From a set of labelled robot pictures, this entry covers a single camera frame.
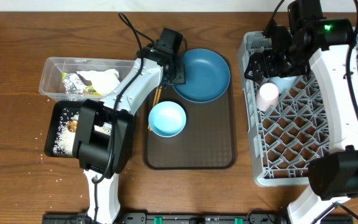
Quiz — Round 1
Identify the light blue plastic cup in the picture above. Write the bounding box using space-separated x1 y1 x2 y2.
268 77 297 94

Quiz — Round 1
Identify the pink plastic cup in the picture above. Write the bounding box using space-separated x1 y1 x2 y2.
255 83 280 111

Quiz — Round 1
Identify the dark blue round plate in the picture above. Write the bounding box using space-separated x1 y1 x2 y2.
174 49 231 103

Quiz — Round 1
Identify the light blue bowl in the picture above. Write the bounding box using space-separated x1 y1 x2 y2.
148 101 186 138

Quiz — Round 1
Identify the foil and yellow snack wrapper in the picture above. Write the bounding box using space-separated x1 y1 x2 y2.
62 73 99 96

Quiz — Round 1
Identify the pile of white rice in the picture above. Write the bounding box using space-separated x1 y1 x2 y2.
53 108 113 158

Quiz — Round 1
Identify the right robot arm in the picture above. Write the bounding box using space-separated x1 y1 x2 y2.
244 0 358 223

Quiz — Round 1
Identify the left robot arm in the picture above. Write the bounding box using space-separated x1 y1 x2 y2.
72 27 186 223

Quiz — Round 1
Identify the grey plastic dishwasher rack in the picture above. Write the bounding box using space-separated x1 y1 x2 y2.
237 31 358 187

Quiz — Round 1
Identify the dark brown serving tray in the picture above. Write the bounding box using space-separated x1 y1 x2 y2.
142 55 237 170

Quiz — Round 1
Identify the clear plastic bin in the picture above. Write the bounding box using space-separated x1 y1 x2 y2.
39 57 134 101

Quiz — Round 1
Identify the black plastic tray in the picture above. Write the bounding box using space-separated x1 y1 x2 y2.
44 100 136 159

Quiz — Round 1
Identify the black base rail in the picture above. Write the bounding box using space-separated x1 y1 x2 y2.
41 212 354 224

